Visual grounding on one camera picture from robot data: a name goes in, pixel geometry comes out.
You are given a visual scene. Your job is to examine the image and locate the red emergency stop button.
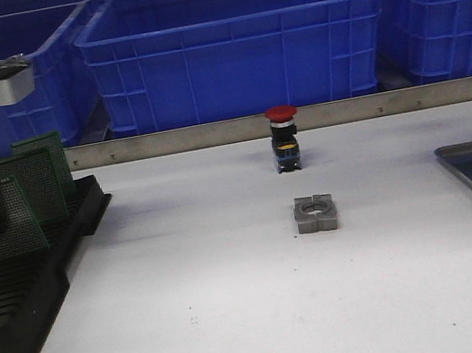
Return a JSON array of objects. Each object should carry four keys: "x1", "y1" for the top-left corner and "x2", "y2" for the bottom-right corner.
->
[{"x1": 265, "y1": 105, "x2": 301, "y2": 173}]

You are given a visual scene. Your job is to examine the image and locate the left blue plastic crate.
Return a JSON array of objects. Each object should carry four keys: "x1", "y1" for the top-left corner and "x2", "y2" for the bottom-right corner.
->
[{"x1": 0, "y1": 4, "x2": 98, "y2": 156}]

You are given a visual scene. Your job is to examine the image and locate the grey square metal nut block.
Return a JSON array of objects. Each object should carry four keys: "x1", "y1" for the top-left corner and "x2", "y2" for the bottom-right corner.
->
[{"x1": 293, "y1": 193, "x2": 340, "y2": 234}]

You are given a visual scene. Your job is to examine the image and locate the centre blue plastic crate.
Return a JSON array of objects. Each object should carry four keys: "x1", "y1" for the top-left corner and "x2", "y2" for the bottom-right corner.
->
[{"x1": 76, "y1": 0, "x2": 382, "y2": 137}]

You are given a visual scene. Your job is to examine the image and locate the black slotted board rack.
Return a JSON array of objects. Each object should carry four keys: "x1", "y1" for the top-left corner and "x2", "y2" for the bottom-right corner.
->
[{"x1": 0, "y1": 175, "x2": 111, "y2": 353}]

